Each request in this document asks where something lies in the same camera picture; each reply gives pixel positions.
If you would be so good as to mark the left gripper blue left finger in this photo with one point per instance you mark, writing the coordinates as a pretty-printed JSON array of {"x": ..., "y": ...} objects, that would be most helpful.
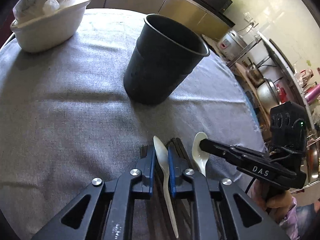
[{"x": 146, "y": 164}]

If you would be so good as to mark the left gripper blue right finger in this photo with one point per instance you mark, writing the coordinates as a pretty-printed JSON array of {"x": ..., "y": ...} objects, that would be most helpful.
[{"x": 181, "y": 184}]

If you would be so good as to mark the white plastic spoon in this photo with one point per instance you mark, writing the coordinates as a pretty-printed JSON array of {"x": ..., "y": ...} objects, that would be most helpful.
[
  {"x": 200, "y": 157},
  {"x": 162, "y": 157}
]

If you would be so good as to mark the yellow kitchen cabinets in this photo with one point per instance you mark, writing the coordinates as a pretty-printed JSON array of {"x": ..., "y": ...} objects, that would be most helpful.
[{"x": 194, "y": 14}]

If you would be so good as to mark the person's right hand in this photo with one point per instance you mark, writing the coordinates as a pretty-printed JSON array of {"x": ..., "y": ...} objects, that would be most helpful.
[{"x": 280, "y": 204}]

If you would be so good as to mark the wooden side shelf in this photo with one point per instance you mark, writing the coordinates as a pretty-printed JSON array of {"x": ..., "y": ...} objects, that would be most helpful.
[{"x": 239, "y": 69}]

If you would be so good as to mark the steel pot on shelf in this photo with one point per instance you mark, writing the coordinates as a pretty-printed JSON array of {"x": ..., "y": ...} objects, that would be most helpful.
[{"x": 268, "y": 95}]

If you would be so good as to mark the grey tablecloth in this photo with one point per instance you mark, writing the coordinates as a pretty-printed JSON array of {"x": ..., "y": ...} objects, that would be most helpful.
[{"x": 66, "y": 118}]

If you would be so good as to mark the black utensil holder cup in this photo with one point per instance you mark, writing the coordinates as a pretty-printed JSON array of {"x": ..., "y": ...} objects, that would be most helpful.
[{"x": 166, "y": 52}]

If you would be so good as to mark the white rice cooker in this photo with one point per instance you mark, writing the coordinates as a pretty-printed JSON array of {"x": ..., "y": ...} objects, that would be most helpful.
[{"x": 231, "y": 45}]

